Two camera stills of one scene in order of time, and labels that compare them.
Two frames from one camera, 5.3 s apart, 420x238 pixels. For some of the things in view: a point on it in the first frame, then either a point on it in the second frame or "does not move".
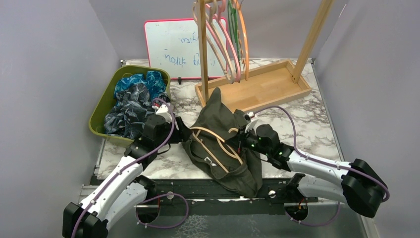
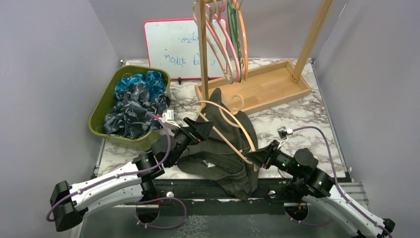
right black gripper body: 247,140 -> 282,160
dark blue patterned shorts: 133,104 does not move
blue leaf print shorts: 155,83 does not move
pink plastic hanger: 221,7 does not move
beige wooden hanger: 219,139 -> 220,135
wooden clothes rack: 258,88 does not move
